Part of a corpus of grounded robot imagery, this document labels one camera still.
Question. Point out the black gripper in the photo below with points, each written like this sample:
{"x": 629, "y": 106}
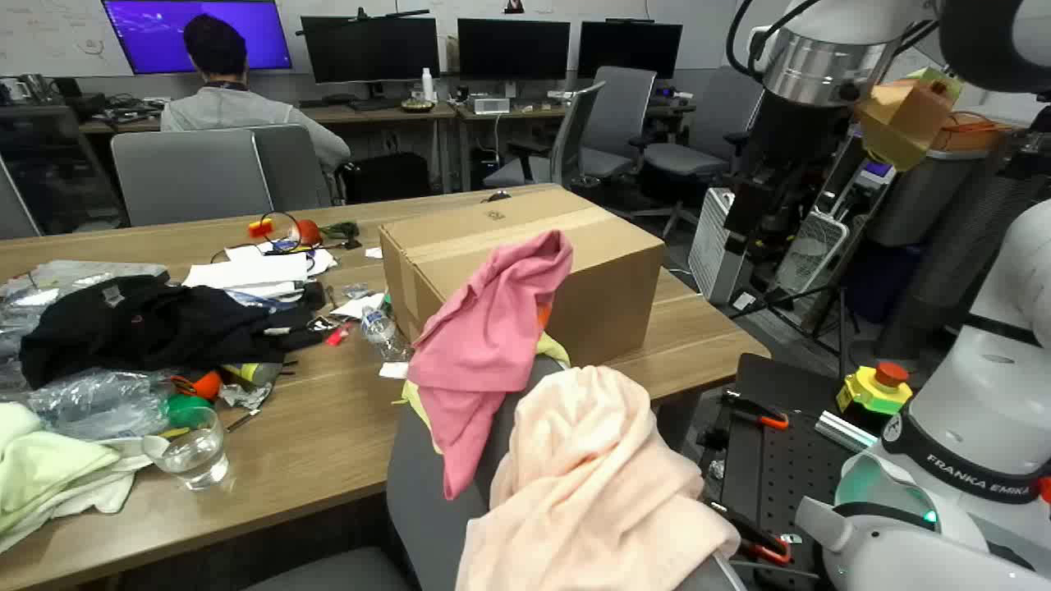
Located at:
{"x": 816, "y": 135}

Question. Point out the pink t-shirt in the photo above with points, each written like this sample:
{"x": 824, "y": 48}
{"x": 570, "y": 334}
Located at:
{"x": 480, "y": 338}

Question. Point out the peach t-shirt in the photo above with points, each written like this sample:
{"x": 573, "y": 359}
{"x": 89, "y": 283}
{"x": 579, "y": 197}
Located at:
{"x": 591, "y": 494}

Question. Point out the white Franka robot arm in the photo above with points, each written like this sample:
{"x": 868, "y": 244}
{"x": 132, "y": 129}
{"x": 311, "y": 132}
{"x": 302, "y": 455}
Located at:
{"x": 988, "y": 415}

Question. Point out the grey swivel office chair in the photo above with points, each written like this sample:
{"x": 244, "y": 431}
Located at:
{"x": 711, "y": 108}
{"x": 619, "y": 108}

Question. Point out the large cardboard box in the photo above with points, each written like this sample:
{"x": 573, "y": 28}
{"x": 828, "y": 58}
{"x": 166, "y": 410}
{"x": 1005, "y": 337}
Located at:
{"x": 480, "y": 224}

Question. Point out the dark grey chair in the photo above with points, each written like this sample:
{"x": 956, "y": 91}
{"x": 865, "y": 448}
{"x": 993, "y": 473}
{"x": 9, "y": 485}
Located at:
{"x": 296, "y": 169}

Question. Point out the grey mesh office chair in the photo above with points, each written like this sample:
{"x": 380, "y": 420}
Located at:
{"x": 421, "y": 513}

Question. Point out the light grey chair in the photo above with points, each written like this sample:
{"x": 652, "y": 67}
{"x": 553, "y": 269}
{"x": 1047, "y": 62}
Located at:
{"x": 192, "y": 174}
{"x": 16, "y": 209}

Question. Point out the orange bundle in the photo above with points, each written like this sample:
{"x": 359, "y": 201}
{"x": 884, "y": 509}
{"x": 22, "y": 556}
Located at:
{"x": 971, "y": 132}

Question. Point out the white air purifier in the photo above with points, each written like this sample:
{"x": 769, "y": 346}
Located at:
{"x": 709, "y": 247}

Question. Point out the black computer monitor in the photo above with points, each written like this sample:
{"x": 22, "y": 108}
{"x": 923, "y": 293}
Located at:
{"x": 514, "y": 49}
{"x": 366, "y": 49}
{"x": 629, "y": 49}

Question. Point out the yellow red emergency stop button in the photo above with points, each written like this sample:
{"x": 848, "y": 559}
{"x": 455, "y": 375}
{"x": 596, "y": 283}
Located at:
{"x": 875, "y": 389}

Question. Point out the silver aluminium bar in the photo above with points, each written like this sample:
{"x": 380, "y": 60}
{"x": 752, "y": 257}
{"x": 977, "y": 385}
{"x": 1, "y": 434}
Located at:
{"x": 841, "y": 429}

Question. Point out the small grey device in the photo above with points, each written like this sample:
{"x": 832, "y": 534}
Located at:
{"x": 491, "y": 102}

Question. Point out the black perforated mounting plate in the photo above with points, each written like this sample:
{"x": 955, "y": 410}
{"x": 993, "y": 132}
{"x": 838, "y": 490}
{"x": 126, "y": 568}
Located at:
{"x": 768, "y": 471}

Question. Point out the white plastic bottle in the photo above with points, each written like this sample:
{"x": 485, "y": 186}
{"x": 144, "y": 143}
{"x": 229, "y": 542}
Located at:
{"x": 429, "y": 85}

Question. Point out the round plate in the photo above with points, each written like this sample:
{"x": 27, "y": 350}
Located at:
{"x": 413, "y": 102}

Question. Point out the black bag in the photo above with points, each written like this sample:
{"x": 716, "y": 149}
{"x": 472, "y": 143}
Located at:
{"x": 383, "y": 179}

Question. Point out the clear plastic water bottle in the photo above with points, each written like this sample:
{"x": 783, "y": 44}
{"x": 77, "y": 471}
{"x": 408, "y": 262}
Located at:
{"x": 380, "y": 322}

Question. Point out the dark green object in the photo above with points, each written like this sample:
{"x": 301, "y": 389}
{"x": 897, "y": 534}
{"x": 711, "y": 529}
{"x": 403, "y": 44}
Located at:
{"x": 342, "y": 235}

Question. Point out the orange red toy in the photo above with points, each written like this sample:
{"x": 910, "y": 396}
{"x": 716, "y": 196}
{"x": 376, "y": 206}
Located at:
{"x": 302, "y": 230}

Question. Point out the white papers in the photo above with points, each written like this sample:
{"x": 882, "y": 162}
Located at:
{"x": 252, "y": 269}

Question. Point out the seated person grey sweater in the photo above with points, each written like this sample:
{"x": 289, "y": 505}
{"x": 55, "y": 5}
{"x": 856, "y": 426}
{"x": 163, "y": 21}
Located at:
{"x": 231, "y": 108}

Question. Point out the small orange object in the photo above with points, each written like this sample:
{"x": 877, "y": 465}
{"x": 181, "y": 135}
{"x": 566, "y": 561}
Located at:
{"x": 202, "y": 385}

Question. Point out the monitor with purple screen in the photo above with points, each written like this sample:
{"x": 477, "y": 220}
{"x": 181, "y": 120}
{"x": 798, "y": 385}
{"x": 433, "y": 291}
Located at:
{"x": 154, "y": 35}

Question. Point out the small green object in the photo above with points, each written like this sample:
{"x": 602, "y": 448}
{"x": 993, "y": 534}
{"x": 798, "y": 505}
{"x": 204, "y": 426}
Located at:
{"x": 190, "y": 410}

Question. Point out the clear plastic cup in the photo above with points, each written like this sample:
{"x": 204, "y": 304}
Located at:
{"x": 198, "y": 462}

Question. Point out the black garment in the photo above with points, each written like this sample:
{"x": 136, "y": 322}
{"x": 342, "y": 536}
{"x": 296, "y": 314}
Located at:
{"x": 144, "y": 328}

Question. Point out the black cluttered side table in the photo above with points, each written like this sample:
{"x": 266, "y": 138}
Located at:
{"x": 55, "y": 164}

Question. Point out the clear plastic bag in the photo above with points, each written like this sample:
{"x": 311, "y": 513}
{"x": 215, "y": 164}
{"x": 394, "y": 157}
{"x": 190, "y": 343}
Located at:
{"x": 101, "y": 398}

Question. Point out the white whiteboard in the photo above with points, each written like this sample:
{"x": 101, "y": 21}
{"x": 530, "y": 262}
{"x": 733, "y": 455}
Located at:
{"x": 55, "y": 36}

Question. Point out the light green cloth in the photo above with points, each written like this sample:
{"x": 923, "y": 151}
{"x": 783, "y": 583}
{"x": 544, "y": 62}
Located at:
{"x": 43, "y": 471}

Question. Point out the yellow wrist camera mount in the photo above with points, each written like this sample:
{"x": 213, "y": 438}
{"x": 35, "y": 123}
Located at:
{"x": 906, "y": 120}

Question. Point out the grey office chair black frame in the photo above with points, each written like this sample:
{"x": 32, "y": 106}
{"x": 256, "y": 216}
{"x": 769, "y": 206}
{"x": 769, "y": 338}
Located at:
{"x": 514, "y": 169}

